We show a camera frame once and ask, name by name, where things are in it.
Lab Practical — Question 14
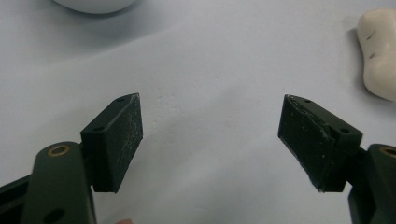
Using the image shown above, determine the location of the cream peanut-shaped object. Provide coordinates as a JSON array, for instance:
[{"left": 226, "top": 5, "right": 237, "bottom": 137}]
[{"left": 356, "top": 7, "right": 396, "bottom": 103}]

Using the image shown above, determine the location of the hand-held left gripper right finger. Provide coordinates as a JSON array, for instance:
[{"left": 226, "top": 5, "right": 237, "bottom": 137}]
[{"left": 277, "top": 94, "right": 364, "bottom": 193}]

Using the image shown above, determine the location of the white bowl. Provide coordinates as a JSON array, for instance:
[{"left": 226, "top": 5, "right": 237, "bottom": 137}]
[{"left": 51, "top": 0, "right": 138, "bottom": 15}]

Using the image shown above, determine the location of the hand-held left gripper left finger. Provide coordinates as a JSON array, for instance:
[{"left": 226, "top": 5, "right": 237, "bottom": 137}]
[{"left": 79, "top": 92, "right": 144, "bottom": 194}]

